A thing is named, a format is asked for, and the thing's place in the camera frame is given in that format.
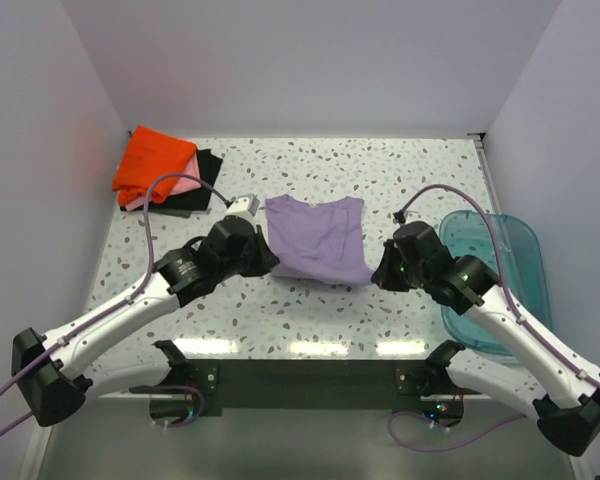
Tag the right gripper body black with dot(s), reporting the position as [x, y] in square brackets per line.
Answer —
[397, 275]

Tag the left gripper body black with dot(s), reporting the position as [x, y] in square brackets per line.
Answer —
[254, 262]

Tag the lilac polo shirt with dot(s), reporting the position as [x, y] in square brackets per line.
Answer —
[322, 242]

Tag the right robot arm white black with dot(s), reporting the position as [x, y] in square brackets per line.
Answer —
[559, 389]

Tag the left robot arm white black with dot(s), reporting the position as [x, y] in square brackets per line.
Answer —
[49, 369]

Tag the folded pink t shirt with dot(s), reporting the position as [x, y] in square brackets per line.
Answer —
[181, 185]

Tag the teal plastic basket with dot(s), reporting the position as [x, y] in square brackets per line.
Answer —
[464, 232]

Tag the folded orange t shirt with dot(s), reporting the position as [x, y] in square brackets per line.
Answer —
[149, 155]

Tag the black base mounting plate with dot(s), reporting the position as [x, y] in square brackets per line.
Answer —
[393, 385]

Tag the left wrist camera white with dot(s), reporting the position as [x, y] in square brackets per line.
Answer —
[244, 206]

